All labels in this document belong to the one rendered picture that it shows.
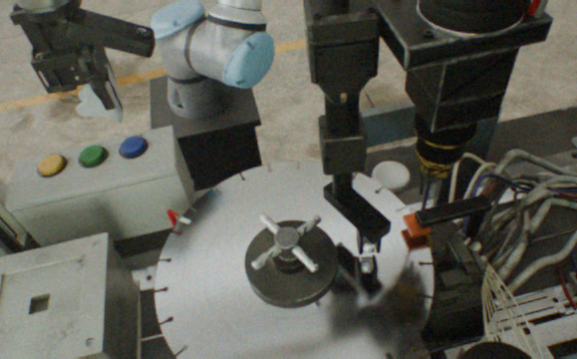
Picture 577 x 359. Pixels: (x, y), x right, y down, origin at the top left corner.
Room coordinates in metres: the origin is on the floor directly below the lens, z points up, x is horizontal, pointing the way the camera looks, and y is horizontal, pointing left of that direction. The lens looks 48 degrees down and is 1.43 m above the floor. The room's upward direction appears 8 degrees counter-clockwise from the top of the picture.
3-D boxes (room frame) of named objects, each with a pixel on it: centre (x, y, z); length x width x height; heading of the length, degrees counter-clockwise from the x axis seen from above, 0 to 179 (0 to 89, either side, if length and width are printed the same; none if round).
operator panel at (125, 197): (0.56, 0.32, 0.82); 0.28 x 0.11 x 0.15; 96
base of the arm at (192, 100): (0.90, 0.18, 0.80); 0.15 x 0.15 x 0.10
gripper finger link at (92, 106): (0.57, 0.27, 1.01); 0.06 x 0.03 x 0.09; 96
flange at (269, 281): (0.29, 0.01, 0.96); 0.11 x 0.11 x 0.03
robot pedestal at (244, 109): (0.90, 0.18, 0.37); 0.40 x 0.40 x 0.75; 6
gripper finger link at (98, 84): (0.56, 0.25, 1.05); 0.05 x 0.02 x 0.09; 6
